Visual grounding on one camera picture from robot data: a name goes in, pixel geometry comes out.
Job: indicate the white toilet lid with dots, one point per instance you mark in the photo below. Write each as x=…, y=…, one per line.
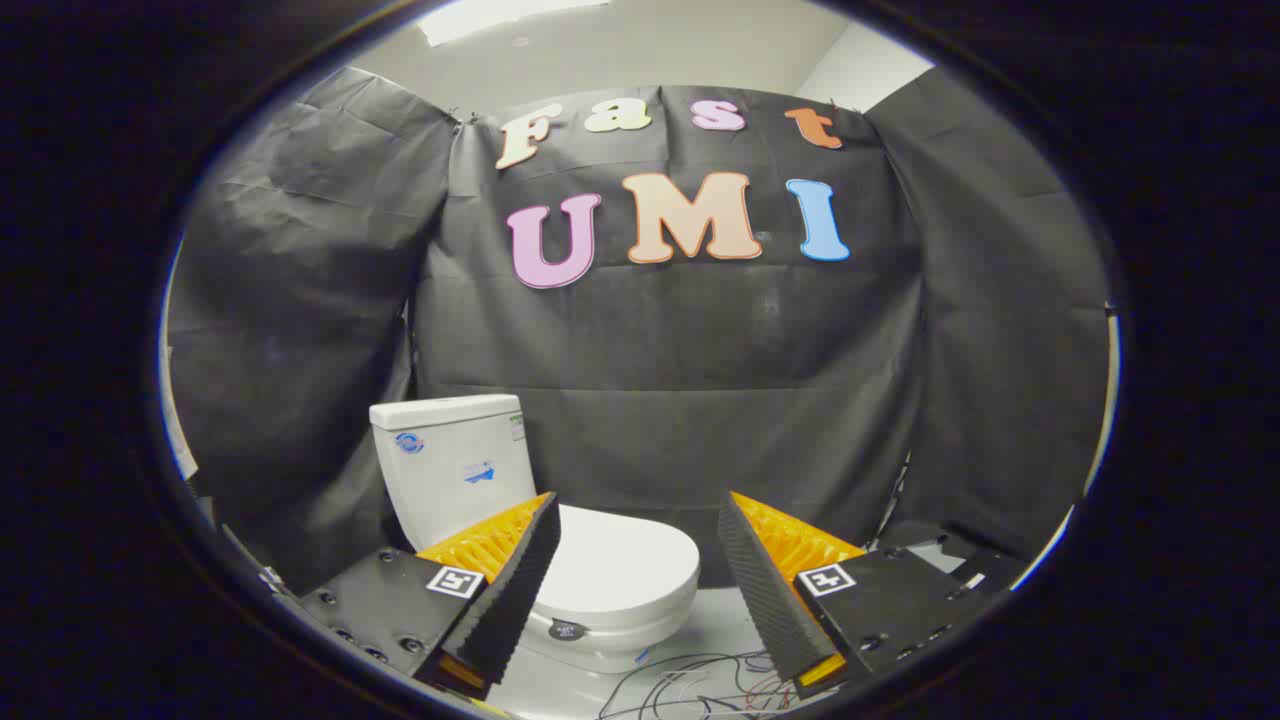
x=620, y=570

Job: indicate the black box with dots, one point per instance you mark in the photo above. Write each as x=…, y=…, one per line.
x=1000, y=572

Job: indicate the black backdrop cloth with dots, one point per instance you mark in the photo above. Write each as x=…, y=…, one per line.
x=650, y=340

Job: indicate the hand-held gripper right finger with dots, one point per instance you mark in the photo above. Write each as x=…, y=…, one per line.
x=762, y=590

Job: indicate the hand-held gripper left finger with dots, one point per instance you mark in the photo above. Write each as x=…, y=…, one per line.
x=515, y=585

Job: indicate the white toilet with tank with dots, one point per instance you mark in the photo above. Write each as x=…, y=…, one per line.
x=450, y=480

